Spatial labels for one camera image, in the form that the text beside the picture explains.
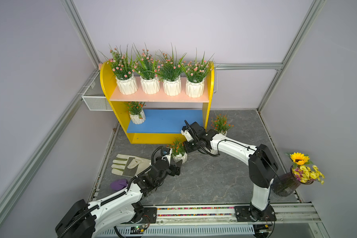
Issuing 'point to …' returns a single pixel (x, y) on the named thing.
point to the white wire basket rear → (215, 78)
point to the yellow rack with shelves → (155, 118)
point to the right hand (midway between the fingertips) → (183, 147)
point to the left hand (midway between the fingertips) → (175, 159)
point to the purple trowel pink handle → (118, 184)
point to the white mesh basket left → (92, 93)
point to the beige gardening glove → (129, 166)
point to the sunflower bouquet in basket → (302, 173)
